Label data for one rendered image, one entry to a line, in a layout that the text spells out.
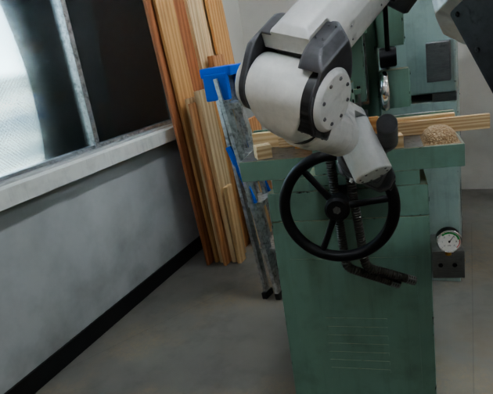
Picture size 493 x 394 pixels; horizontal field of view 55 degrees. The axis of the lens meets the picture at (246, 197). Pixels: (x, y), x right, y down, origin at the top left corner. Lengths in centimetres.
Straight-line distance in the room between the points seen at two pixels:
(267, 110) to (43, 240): 170
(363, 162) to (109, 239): 185
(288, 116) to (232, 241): 230
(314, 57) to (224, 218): 230
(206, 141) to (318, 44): 218
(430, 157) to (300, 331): 67
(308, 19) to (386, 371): 123
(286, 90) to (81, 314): 195
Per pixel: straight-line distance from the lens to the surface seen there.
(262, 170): 135
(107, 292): 250
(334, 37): 57
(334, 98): 57
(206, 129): 269
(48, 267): 222
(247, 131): 234
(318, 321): 153
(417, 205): 135
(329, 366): 162
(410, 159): 131
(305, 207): 136
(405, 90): 159
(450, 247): 133
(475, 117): 146
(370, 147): 80
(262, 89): 59
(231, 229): 280
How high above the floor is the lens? 119
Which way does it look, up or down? 17 degrees down
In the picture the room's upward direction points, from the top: 9 degrees counter-clockwise
